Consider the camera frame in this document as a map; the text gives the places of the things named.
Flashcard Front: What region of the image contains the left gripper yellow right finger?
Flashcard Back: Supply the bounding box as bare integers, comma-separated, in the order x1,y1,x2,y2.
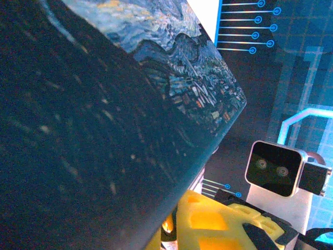
176,189,280,250

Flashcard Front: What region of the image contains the Starry Night painted box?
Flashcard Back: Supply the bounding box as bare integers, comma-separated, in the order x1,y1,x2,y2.
0,0,247,250

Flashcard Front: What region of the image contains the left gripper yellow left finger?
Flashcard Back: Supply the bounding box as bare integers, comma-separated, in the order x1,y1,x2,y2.
144,222,164,250

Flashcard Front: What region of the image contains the blue circuit print mat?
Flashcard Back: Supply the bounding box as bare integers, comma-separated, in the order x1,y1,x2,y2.
188,0,333,243

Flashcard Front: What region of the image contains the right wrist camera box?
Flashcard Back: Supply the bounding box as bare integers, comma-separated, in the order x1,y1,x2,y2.
244,140,333,235

